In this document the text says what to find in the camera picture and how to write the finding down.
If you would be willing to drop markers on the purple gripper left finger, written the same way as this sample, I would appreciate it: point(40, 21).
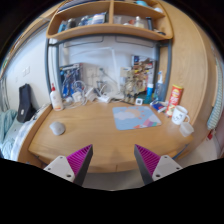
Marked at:
point(73, 167)

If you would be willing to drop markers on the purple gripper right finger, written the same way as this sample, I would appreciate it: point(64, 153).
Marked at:
point(152, 166)

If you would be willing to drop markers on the grey computer mouse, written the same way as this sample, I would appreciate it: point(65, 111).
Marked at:
point(57, 128)

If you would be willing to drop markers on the pastel cloud mouse pad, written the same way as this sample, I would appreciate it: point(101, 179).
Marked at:
point(134, 117)

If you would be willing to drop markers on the wooden desk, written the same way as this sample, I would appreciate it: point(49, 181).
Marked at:
point(93, 123)

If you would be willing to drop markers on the clear plastic cup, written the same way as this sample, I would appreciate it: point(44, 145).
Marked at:
point(186, 129)

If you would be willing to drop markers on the white ceramic mug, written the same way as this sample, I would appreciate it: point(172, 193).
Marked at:
point(180, 114)

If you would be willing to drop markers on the blue packet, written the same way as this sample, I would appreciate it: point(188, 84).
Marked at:
point(158, 106)

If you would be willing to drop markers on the small white clock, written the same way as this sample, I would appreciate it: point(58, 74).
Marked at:
point(139, 101)

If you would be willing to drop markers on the light blue bedding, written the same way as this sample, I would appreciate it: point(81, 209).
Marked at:
point(9, 128)

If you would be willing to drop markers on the red chips can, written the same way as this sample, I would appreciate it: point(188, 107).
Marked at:
point(174, 99)

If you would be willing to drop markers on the white power strip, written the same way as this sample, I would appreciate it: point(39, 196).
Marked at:
point(104, 98)

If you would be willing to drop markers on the white bottle red cap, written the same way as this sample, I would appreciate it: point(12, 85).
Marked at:
point(56, 99)

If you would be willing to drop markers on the blue spray bottle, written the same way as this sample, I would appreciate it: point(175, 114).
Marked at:
point(159, 87)

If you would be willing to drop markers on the blue box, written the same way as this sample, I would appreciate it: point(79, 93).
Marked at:
point(70, 79)

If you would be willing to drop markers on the wooden wall shelf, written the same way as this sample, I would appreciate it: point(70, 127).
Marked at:
point(123, 17)

